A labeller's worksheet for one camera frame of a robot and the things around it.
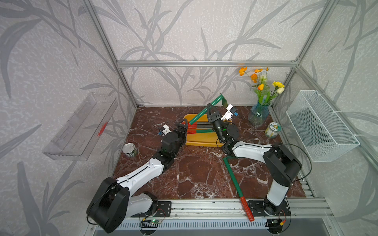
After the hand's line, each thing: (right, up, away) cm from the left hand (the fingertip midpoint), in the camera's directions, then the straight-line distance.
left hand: (189, 124), depth 79 cm
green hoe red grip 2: (+29, -39, -4) cm, 49 cm away
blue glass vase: (+47, +6, +22) cm, 52 cm away
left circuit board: (-17, -49, -7) cm, 52 cm away
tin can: (-38, -16, +11) cm, 43 cm away
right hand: (+10, +10, -4) cm, 15 cm away
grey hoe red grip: (+6, -2, +20) cm, 22 cm away
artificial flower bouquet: (+49, +19, +17) cm, 55 cm away
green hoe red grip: (+3, -6, +18) cm, 19 cm away
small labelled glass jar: (+54, -5, +17) cm, 57 cm away
